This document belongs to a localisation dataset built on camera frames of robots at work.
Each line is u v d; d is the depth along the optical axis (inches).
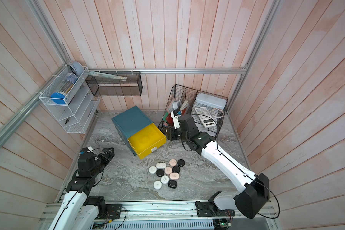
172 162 35.5
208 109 37.0
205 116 25.0
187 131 21.9
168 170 33.8
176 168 34.4
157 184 31.5
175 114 25.8
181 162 35.5
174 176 32.9
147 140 33.0
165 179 32.5
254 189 15.3
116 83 40.5
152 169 34.0
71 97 28.9
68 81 30.2
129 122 33.2
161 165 34.5
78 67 33.2
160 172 33.7
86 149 28.0
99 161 25.7
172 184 32.0
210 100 37.7
